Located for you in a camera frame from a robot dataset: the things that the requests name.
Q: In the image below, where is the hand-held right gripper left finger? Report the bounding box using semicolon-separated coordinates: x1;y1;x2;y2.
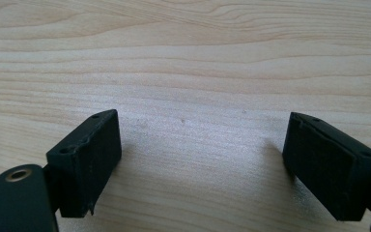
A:
45;108;123;218

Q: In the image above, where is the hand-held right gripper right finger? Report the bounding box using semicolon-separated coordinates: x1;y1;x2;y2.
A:
281;111;371;222

